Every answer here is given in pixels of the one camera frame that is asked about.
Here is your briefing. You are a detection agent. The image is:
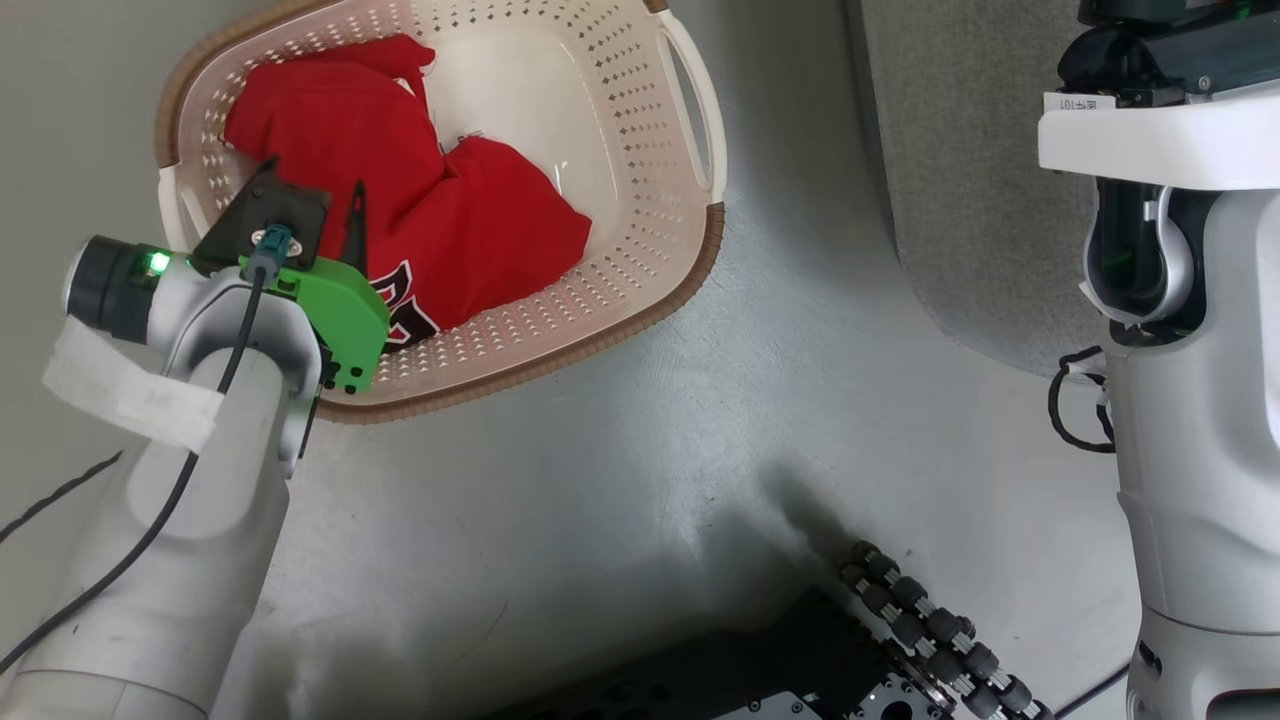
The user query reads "cream perforated laundry basket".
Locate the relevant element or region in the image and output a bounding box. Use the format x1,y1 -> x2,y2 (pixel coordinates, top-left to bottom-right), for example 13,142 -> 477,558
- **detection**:
155,0 -> 728,425

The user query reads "black looped right arm cable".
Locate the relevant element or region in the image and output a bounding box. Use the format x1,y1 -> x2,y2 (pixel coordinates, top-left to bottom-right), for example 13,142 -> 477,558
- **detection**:
1046,345 -> 1118,455

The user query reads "white paper tag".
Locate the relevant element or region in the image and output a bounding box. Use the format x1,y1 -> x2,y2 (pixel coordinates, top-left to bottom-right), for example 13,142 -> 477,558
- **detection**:
42,317 -> 227,453

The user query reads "thin black floor cable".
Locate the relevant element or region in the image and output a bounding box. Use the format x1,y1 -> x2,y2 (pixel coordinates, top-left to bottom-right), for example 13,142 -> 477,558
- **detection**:
1053,662 -> 1133,720

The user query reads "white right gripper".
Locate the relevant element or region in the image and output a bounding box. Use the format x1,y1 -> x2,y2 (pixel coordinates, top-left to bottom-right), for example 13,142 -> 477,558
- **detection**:
1037,80 -> 1280,191

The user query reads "red garment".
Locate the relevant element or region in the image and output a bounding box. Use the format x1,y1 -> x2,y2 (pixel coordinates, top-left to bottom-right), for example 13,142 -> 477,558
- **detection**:
222,34 -> 594,353

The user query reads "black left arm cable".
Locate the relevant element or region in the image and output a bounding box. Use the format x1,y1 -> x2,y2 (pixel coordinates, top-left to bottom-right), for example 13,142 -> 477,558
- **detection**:
0,225 -> 297,673

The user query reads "grey fabric cushion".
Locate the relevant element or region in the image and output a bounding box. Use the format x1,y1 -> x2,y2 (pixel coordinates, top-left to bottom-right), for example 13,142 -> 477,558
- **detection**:
845,0 -> 1106,379

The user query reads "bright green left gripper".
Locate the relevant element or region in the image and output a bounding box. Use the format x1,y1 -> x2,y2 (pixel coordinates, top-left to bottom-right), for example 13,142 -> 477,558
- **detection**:
238,155 -> 393,396

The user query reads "black twisted floor cable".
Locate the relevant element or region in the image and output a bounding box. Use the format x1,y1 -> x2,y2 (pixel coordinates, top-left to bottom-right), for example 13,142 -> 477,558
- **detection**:
0,450 -> 125,546

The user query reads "black roller mecanum wheel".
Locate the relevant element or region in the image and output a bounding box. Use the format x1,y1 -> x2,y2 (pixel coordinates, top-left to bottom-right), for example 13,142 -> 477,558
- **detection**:
838,540 -> 1056,720

